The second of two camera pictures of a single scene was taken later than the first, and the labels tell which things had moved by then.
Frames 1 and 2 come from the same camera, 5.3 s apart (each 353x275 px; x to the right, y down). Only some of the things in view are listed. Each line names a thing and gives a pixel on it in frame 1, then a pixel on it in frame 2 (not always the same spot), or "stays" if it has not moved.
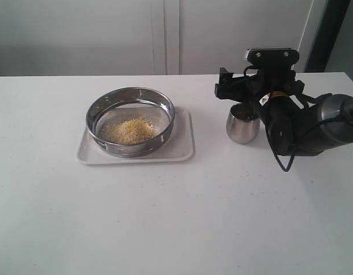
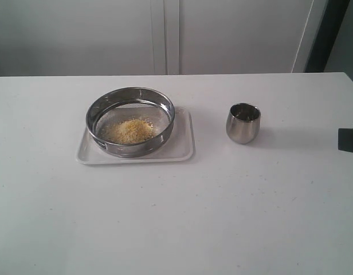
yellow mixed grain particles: (129, 131) stays
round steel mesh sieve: (130, 122) stays
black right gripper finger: (243, 89) to (349, 138)
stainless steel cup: (243, 124) stays
